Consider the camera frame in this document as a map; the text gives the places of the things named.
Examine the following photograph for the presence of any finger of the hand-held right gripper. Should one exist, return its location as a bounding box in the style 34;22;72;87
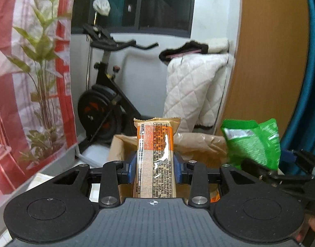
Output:
241;159;312;186
282;148;315;170

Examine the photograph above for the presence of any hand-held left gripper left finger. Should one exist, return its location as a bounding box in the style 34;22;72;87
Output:
52;152;136;209

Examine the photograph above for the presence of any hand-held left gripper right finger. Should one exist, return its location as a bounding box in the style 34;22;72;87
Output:
173;152;261;207

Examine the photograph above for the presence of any brown cardboard box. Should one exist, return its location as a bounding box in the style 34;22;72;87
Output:
107;132;228;204

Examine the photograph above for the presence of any orange beige snack bar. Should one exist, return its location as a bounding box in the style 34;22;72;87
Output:
134;117;181;199

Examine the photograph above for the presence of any green snack bag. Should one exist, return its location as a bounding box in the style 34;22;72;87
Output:
220;118;281;171

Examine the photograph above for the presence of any orange snack packet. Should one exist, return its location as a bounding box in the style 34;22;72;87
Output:
209;185;221;203

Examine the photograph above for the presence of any black exercise bike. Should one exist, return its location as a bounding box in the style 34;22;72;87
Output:
77;23;159;165

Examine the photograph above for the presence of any white quilted blanket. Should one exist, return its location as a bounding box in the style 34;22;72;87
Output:
163;53;231;132

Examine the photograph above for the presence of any checked rabbit print tablecloth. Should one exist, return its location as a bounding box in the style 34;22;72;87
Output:
0;171;101;247

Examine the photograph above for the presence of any wooden panel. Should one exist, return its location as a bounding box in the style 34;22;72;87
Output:
222;0;311;144

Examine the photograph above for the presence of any black fluffy cloth pink stripe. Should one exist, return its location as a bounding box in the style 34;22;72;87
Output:
159;40;209;63

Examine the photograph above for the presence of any white fleece cloth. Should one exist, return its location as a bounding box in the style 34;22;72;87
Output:
207;37;230;55

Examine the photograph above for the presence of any red white printed cloth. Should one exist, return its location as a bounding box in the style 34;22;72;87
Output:
0;0;79;211

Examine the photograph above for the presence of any green leafy plant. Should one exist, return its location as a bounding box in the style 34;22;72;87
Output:
6;0;73;165

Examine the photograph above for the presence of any white plastic bag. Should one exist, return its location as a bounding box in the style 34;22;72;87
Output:
93;0;112;16

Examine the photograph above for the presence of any dark glass window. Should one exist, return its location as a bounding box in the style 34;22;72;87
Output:
72;0;196;38

